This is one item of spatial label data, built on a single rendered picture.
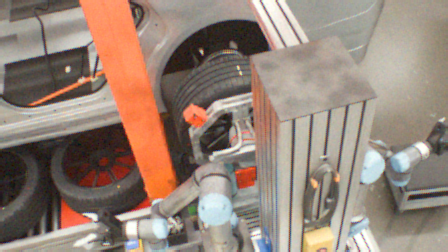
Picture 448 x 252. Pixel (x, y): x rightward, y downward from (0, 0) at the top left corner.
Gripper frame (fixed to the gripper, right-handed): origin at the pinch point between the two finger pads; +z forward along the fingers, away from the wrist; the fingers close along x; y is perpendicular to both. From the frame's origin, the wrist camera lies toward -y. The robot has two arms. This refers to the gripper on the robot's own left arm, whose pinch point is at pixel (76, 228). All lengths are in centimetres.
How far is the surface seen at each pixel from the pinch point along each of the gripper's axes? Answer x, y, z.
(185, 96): 87, 5, -37
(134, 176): 86, 62, 2
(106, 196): 73, 64, 18
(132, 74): 48, -38, -23
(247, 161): 63, 32, -67
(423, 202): 83, 98, -176
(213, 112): 72, 4, -52
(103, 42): 44, -56, -16
